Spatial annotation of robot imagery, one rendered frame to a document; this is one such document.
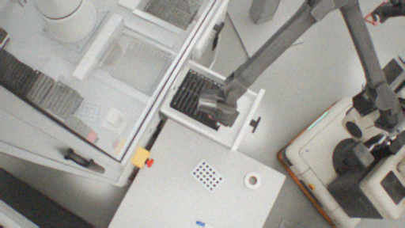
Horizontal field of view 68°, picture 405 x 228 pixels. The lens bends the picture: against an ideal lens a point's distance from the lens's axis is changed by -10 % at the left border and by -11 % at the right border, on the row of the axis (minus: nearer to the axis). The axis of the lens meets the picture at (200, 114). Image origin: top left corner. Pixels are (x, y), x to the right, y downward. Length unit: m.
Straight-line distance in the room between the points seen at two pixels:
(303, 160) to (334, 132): 0.28
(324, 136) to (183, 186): 1.04
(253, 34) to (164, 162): 1.37
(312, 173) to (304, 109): 0.56
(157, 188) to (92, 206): 0.91
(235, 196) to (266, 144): 0.91
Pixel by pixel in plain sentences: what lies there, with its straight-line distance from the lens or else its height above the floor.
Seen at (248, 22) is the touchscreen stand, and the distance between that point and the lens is 2.55.
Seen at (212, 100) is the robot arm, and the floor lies 1.18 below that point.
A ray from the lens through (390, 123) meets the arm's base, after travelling 1.24.
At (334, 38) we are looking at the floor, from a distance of 2.76.
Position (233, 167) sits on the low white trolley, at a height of 0.76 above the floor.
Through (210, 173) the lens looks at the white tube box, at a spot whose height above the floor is 0.80.
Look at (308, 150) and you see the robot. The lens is 2.08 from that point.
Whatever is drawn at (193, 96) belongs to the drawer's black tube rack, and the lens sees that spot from 1.36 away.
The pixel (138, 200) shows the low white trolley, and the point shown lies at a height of 0.76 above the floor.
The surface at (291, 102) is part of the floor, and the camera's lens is 2.42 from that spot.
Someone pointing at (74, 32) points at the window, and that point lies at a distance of 0.55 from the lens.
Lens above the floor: 2.20
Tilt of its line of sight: 75 degrees down
